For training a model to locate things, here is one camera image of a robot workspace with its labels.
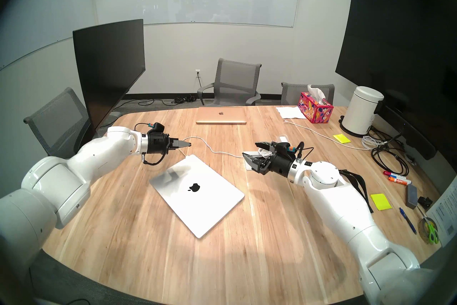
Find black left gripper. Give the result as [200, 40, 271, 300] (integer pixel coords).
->
[147, 131, 192, 155]

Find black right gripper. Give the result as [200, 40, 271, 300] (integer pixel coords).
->
[242, 141, 300, 178]

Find white charging cable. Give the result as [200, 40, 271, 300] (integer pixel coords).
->
[181, 136, 272, 159]

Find silver MacBook laptop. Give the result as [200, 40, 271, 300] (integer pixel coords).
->
[149, 155, 246, 239]

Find gold MacBook laptop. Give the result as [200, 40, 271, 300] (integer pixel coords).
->
[196, 107, 247, 125]

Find white paper napkin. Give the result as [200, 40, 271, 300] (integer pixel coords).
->
[276, 106, 307, 120]

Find floral red tissue box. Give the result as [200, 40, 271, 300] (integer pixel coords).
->
[297, 85, 334, 124]

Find grey mesh office chair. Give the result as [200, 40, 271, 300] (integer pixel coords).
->
[23, 87, 97, 160]
[281, 82, 335, 106]
[197, 58, 262, 107]

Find black curved monitor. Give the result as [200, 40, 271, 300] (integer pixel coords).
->
[72, 19, 146, 135]

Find white cylindrical bin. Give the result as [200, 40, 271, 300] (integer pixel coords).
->
[339, 86, 385, 138]

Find yellow sticky note pad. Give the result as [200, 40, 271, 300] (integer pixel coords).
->
[370, 194, 392, 211]

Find black video bar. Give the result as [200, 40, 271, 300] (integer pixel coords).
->
[375, 101, 437, 160]

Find grey whiteboard eraser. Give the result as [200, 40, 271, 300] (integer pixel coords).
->
[405, 185, 419, 209]

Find blue pen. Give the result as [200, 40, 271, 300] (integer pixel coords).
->
[399, 207, 417, 235]

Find white printed paper sheet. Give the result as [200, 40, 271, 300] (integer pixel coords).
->
[425, 176, 457, 247]

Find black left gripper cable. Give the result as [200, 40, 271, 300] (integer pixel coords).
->
[134, 122, 169, 166]

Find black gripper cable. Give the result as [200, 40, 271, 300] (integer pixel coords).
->
[298, 141, 316, 162]
[134, 122, 169, 166]

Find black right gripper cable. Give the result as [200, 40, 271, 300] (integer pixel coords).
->
[298, 141, 316, 162]

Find black floor cable bundle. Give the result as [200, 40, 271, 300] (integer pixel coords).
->
[125, 95, 197, 106]

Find black strap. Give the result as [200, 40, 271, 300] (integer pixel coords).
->
[339, 169, 374, 214]

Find long white coiled cable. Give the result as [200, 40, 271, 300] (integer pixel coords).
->
[284, 120, 388, 150]

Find black looped cable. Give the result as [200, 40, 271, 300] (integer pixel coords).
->
[371, 131, 411, 176]

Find large black wall TV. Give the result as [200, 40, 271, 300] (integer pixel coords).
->
[335, 0, 457, 122]

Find green handled scissors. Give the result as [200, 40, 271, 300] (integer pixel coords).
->
[418, 206, 440, 245]

